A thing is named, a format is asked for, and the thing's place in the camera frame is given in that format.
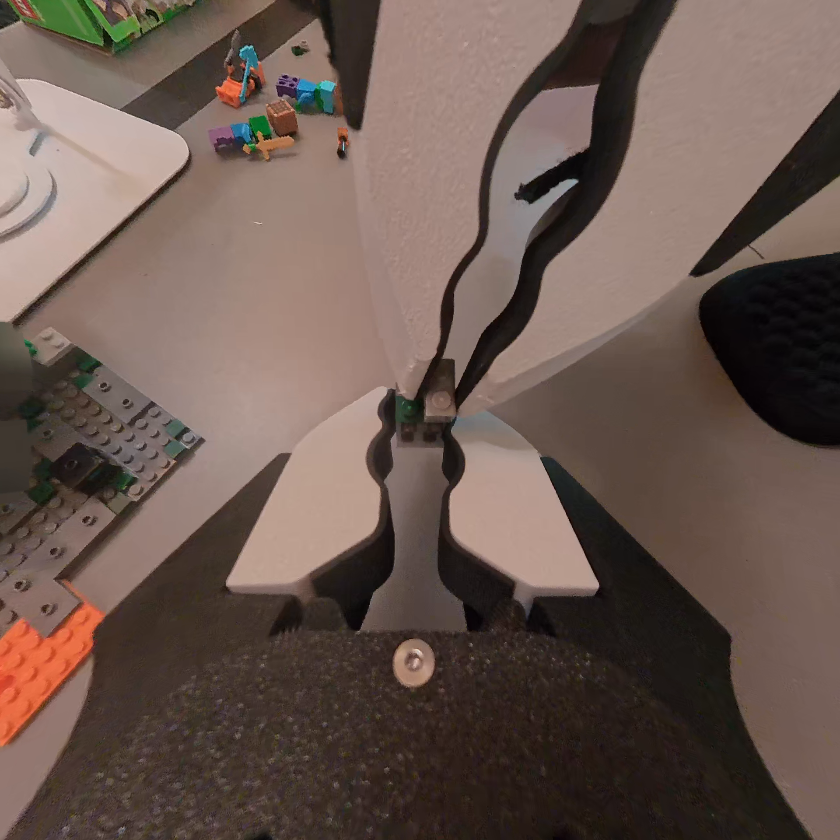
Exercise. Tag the orange figure with blue pickaxe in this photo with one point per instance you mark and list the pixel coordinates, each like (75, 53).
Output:
(239, 79)

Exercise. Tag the light grey small plate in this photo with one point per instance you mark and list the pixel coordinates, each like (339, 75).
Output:
(441, 394)

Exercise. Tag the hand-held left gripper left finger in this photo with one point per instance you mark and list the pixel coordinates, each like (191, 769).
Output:
(308, 518)

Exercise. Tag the small brown toy tool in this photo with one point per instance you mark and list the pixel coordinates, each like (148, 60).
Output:
(342, 143)

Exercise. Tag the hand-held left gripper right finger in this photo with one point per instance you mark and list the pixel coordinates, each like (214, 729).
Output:
(518, 518)

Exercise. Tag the brown crate brick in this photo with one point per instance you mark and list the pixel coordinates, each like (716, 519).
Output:
(282, 118)

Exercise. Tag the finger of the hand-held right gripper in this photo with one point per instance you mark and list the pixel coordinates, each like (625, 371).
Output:
(426, 164)
(689, 131)

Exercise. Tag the grey baseplate brick building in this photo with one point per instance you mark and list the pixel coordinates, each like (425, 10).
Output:
(85, 446)

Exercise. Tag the black quilted elbow pad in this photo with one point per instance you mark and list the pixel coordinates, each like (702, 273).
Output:
(781, 348)

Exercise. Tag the purple blue green brick figure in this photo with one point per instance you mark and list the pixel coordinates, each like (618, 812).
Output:
(305, 92)

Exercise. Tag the grey brick pillar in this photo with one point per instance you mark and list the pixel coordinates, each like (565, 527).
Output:
(413, 430)

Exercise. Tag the green toy box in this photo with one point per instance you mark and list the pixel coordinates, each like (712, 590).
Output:
(79, 16)

